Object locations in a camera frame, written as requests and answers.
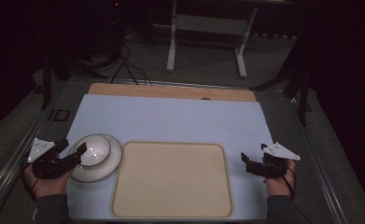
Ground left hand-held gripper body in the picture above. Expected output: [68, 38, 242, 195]
[26, 137, 78, 180]

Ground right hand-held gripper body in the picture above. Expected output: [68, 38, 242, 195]
[260, 141, 302, 180]

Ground white bowl with dark rim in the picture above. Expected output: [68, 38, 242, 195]
[73, 134, 112, 168]

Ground person's right hand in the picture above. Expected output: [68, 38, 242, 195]
[262, 160, 297, 198]

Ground person's left hand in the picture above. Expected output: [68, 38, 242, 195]
[23, 161, 75, 200]

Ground black floor socket plate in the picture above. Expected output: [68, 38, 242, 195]
[47, 108, 71, 122]

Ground white plate with dark rim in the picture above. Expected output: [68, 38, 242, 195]
[66, 133, 123, 184]

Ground black tripod stand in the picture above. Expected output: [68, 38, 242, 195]
[248, 36, 315, 128]

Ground beige tray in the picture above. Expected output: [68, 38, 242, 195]
[109, 140, 234, 219]

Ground pale blue table mat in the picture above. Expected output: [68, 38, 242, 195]
[65, 93, 274, 221]

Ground white metal stand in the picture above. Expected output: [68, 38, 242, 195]
[165, 0, 260, 79]

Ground right hand-held gripper cable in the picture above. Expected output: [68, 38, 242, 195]
[279, 166, 315, 224]

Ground hand-held gripper cable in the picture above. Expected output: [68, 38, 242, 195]
[19, 151, 38, 203]
[279, 166, 315, 224]

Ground left hand-held gripper cable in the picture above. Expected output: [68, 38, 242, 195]
[19, 151, 38, 203]

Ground black floor cables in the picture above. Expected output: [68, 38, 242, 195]
[109, 42, 154, 87]

